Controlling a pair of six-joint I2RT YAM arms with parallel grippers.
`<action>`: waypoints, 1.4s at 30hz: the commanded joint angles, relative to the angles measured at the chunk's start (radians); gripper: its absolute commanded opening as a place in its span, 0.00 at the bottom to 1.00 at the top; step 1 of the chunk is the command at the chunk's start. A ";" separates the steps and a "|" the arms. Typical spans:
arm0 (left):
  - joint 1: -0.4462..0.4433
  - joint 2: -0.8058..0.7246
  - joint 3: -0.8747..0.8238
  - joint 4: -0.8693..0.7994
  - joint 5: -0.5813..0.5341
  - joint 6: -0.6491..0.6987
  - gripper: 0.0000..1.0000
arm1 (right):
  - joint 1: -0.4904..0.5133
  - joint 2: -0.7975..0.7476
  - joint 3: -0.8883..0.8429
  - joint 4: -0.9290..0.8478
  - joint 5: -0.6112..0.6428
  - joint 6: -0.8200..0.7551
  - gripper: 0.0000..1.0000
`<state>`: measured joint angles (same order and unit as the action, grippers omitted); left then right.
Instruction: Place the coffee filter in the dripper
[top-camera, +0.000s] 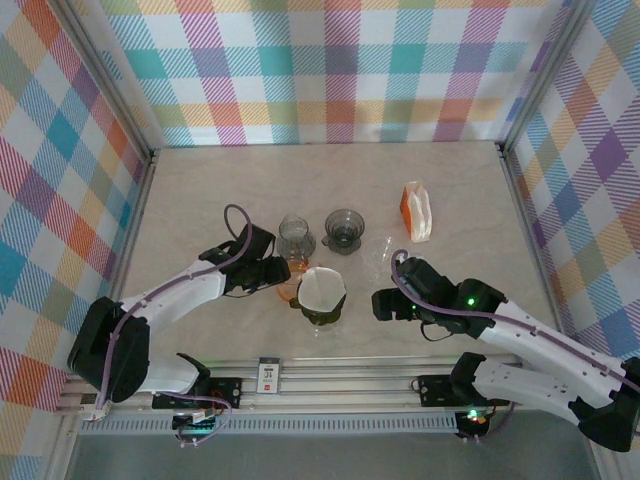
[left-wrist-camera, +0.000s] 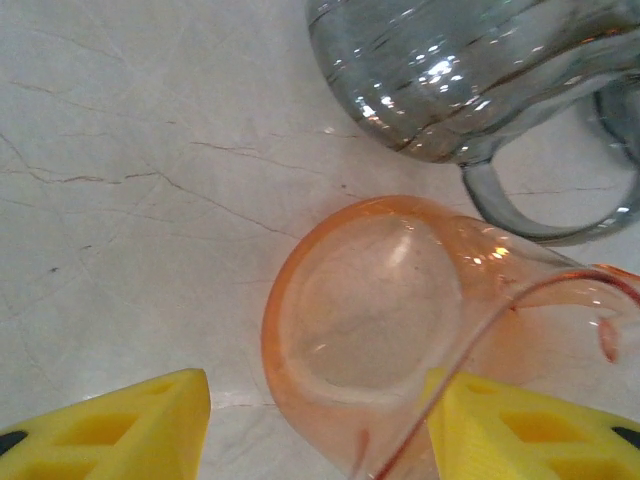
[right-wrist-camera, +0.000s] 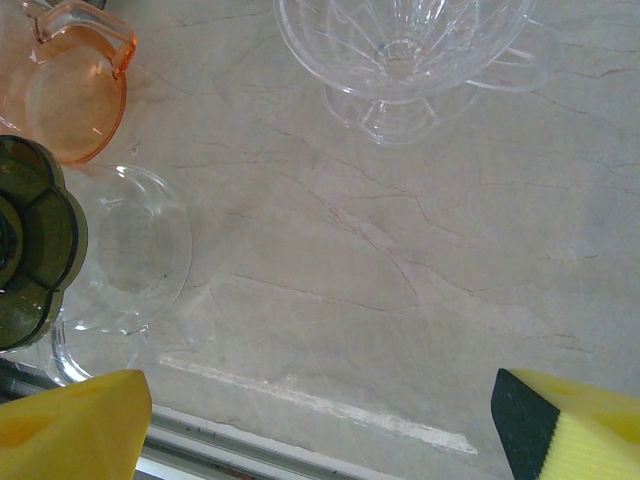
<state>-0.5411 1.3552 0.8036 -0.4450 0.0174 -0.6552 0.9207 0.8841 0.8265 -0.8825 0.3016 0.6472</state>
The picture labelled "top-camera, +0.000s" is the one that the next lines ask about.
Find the white paper coffee filter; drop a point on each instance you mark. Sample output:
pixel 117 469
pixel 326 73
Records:
pixel 320 290

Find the clear plastic coffee dripper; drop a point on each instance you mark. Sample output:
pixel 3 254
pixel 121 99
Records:
pixel 377 250

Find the olive green coffee dripper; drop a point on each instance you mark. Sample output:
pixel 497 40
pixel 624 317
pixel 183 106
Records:
pixel 320 318

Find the grey plastic coffee dripper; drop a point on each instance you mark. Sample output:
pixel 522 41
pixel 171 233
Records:
pixel 344 225

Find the orange filter holder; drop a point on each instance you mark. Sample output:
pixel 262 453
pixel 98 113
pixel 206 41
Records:
pixel 406 212

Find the stack of white paper filters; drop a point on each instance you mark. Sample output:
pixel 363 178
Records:
pixel 421 215

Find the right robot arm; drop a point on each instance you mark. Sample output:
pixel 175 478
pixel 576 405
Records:
pixel 540 360

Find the orange coffee dripper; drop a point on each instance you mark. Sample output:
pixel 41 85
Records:
pixel 286 294

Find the grey glass carafe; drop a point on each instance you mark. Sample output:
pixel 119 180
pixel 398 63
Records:
pixel 295 240

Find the small electronics board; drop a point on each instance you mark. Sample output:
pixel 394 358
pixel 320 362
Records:
pixel 195 424
pixel 472 421

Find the white printed paper label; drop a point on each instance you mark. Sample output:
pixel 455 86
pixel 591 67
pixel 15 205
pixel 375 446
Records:
pixel 92 411

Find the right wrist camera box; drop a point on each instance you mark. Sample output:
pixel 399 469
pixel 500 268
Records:
pixel 425 275

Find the aluminium mounting rail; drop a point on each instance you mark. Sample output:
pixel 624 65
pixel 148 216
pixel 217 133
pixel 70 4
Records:
pixel 350 380

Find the aluminium side rail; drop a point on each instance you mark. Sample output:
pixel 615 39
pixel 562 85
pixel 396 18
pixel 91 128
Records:
pixel 520 200
pixel 142 200

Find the aluminium frame post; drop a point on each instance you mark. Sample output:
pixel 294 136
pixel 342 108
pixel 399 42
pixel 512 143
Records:
pixel 107 85
pixel 545 75

